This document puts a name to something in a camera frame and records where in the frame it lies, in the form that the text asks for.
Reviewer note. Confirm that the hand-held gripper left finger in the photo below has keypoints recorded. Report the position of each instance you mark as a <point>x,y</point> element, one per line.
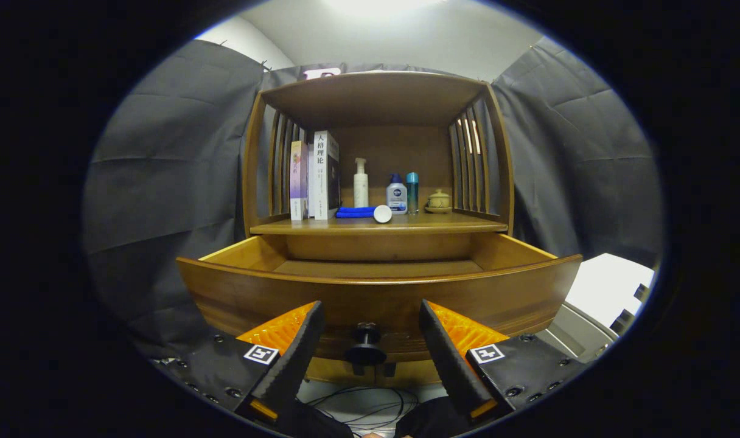
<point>297,359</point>

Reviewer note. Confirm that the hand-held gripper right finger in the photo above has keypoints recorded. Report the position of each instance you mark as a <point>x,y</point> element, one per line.
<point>446,359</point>

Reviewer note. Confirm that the black drawer knob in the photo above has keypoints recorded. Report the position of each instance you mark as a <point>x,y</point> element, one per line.
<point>366,353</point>

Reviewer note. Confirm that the brown wooden drawer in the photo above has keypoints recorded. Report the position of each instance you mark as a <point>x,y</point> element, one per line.
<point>254,304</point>

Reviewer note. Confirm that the white tube with green end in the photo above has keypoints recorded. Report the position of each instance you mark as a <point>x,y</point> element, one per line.
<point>383,213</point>

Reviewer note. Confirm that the wooden cabinet door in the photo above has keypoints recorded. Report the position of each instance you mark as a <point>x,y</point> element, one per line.
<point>418,374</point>
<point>327,371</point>

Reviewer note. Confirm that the brown wooden countertop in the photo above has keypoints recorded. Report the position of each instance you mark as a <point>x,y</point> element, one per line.
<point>431,222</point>

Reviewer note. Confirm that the brown wooden cabinet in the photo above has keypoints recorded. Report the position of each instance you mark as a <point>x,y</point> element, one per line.
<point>376,97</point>

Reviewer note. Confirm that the person's dark clothing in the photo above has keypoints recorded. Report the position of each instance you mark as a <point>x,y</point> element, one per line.
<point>431,420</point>

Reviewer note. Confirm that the grey ribbed panel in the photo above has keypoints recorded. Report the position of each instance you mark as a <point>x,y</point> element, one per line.
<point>577,334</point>

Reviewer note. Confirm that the blue folded cloth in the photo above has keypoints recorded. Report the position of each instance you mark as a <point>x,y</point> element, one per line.
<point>355,212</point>

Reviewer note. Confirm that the beige lidded tea cup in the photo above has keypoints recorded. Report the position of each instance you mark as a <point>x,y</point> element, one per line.
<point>438,201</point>

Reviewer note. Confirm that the teal bottle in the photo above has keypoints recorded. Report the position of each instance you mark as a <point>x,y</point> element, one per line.
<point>412,194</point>

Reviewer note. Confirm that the white bottle with blue cap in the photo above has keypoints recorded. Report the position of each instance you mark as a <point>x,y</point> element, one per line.
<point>397,198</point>

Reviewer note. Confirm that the purple book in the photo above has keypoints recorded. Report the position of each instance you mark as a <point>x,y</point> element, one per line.
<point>298,182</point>

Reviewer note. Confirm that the white board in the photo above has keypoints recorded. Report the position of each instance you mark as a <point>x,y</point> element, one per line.
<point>607,286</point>

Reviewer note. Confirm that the white pump bottle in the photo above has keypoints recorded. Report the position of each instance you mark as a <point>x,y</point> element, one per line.
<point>361,191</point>

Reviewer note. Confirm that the white book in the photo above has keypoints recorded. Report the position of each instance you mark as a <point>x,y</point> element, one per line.
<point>319,176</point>

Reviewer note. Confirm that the large ceiling light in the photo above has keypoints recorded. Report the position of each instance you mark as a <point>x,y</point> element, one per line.
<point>376,5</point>

